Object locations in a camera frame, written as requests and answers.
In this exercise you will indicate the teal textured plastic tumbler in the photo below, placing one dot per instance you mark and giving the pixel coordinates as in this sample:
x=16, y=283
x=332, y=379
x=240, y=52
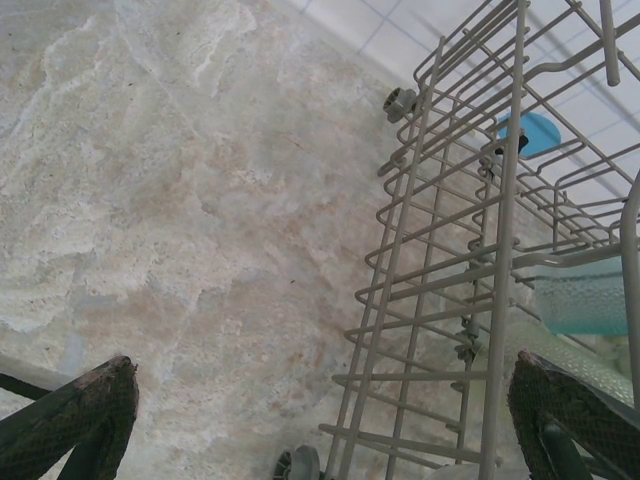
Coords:
x=580, y=300

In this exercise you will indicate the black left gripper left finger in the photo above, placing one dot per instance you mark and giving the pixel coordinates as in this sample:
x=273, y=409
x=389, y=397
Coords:
x=75, y=430

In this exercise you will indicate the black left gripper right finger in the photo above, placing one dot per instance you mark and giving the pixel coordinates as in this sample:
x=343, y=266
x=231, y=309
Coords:
x=575, y=430

